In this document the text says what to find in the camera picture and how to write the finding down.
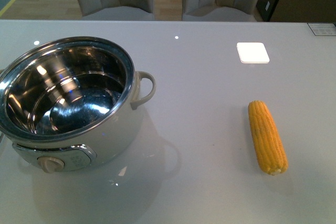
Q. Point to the yellow corn cob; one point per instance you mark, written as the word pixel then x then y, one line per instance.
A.
pixel 270 153

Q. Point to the white electric cooking pot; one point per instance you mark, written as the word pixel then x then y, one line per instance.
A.
pixel 72 103

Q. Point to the label sticker on table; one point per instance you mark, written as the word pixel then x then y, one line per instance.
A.
pixel 323 29

